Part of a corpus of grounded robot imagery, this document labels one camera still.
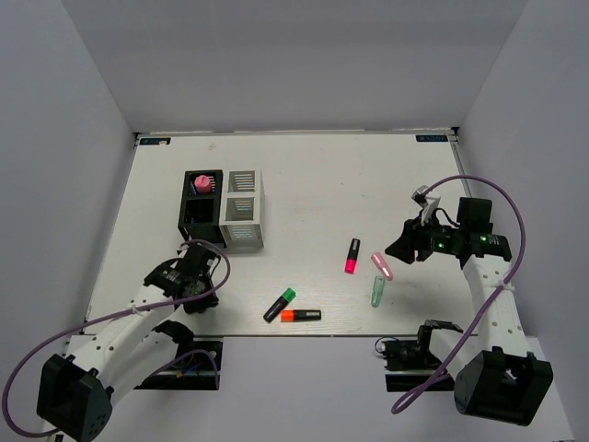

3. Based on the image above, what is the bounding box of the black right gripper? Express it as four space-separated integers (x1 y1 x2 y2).
385 208 463 264

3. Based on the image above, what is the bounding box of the pink translucent tube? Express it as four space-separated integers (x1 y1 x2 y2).
371 252 394 281

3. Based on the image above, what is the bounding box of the pink capped black highlighter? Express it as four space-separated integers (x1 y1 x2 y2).
344 238 361 274

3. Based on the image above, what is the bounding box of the pink capped clear tube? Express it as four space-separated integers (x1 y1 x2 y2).
191 174 215 194

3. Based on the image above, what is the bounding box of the green capped black highlighter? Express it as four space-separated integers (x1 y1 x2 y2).
263 288 296 323

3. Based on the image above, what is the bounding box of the orange capped black highlighter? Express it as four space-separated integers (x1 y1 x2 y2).
280 309 322 322

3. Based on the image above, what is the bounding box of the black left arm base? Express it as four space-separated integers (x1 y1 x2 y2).
136 339 224 391

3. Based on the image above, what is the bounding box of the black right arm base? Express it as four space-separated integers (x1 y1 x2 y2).
374 336 441 392

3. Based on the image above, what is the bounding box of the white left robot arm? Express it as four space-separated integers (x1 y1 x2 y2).
37 244 224 441

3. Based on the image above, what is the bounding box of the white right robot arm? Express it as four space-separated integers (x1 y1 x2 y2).
375 193 553 426

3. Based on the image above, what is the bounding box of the green translucent tube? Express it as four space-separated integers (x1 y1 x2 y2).
371 275 387 308

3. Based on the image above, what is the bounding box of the black slatted organizer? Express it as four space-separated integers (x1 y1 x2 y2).
178 169 225 246

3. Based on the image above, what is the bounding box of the white slatted organizer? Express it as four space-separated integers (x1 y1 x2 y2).
219 169 265 250

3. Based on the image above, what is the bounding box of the blue label sticker right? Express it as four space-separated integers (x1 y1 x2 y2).
415 134 448 143

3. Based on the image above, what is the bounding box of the blue label sticker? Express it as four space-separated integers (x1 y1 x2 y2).
415 134 448 143
139 137 171 145

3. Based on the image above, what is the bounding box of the blue label sticker left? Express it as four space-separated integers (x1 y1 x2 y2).
139 137 171 145

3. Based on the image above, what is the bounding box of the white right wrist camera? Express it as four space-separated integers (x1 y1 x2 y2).
411 185 441 226

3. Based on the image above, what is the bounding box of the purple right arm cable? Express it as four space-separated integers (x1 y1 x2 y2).
390 174 525 415

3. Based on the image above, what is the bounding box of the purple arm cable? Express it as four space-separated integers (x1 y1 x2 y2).
1 238 231 436
390 174 525 415

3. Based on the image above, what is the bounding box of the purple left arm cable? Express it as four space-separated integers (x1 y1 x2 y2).
1 238 231 436

